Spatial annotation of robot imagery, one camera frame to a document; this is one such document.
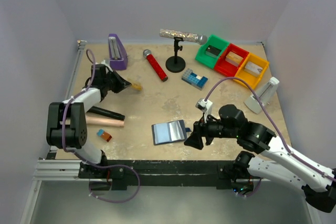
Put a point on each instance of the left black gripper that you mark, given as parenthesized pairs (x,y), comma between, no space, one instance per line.
(113,81)

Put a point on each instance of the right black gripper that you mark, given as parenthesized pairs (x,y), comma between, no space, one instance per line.
(200,132)

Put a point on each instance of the gold VIP card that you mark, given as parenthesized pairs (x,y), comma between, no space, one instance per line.
(135,85)

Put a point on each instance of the navy blue card holder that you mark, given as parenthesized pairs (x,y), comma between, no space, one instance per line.
(169,132)

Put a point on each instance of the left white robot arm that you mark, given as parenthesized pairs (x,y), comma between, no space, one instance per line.
(66,122)

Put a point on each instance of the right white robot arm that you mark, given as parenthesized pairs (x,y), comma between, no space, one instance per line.
(264,155)

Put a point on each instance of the gold card in red bin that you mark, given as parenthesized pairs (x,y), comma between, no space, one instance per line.
(233,59)

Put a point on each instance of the dark card in green bin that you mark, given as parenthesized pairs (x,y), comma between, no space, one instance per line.
(212,51)

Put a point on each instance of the white card in yellow bin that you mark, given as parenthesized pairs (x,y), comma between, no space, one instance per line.
(253,68)

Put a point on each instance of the purple metronome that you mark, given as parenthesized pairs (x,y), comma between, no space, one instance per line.
(118,59)

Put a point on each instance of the red glitter microphone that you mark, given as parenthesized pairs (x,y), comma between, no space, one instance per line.
(155,65)

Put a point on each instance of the black microphone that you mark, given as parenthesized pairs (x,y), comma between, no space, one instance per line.
(106,113)

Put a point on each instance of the pink microphone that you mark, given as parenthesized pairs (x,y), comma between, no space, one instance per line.
(104,121)

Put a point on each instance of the blue toy brick block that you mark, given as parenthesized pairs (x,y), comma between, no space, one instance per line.
(193,79)

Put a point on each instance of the orange and blue brick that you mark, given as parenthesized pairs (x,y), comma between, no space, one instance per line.
(104,135)

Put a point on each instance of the black microphone stand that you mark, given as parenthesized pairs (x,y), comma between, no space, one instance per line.
(176,64)

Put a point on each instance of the red plastic bin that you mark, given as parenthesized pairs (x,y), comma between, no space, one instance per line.
(226,69)

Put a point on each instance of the white metronome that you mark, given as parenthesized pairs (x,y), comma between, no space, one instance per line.
(265,93)

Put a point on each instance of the green plastic bin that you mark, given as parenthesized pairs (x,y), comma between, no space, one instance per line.
(214,41)

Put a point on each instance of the silver glitter microphone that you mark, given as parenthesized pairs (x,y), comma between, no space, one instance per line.
(189,37)

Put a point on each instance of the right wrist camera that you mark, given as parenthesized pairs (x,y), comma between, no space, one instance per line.
(206,107)

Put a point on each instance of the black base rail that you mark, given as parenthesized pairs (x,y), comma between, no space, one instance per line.
(218,174)

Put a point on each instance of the aluminium frame rail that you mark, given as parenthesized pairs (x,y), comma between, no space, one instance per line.
(48,169)

